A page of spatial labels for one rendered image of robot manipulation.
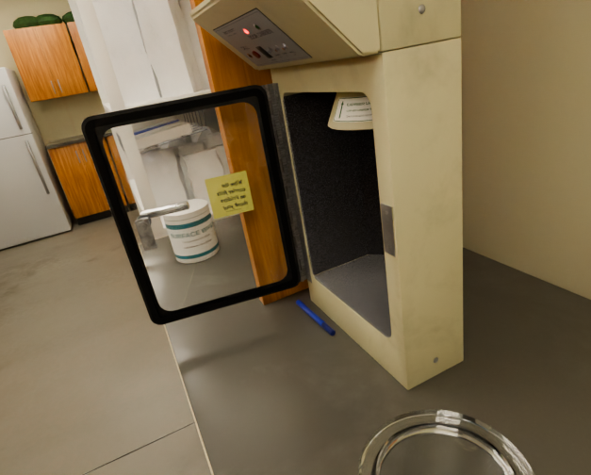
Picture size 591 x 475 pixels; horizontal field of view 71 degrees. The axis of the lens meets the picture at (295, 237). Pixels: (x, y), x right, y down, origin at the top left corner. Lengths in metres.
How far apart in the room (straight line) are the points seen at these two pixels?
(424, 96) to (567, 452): 0.46
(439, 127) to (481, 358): 0.38
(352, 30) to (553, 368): 0.55
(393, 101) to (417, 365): 0.38
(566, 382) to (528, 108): 0.48
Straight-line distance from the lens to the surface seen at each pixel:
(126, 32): 1.80
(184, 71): 1.70
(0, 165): 5.41
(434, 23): 0.53
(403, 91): 0.51
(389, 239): 0.55
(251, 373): 0.76
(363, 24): 0.48
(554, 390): 0.72
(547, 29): 0.89
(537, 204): 0.95
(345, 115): 0.61
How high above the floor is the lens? 1.42
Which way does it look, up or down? 23 degrees down
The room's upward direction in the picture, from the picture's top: 10 degrees counter-clockwise
